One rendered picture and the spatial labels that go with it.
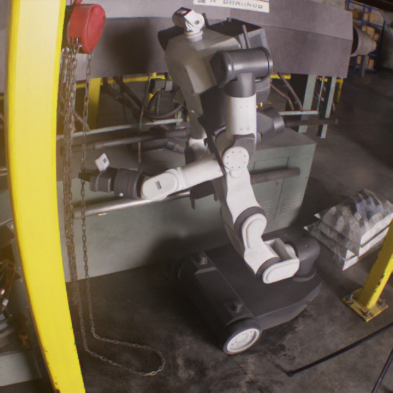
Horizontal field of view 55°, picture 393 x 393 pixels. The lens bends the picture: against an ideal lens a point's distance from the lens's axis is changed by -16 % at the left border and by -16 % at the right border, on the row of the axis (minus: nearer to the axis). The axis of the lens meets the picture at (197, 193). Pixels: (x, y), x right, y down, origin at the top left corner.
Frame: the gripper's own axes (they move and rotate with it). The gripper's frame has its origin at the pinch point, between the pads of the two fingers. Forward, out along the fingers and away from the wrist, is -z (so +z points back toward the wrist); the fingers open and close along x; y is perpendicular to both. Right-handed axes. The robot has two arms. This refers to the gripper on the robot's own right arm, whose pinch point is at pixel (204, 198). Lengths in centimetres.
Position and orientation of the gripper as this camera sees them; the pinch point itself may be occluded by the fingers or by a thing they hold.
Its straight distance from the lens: 195.1
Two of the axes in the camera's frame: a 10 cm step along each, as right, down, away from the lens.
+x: -9.0, 3.1, -3.2
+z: -0.7, -8.1, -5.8
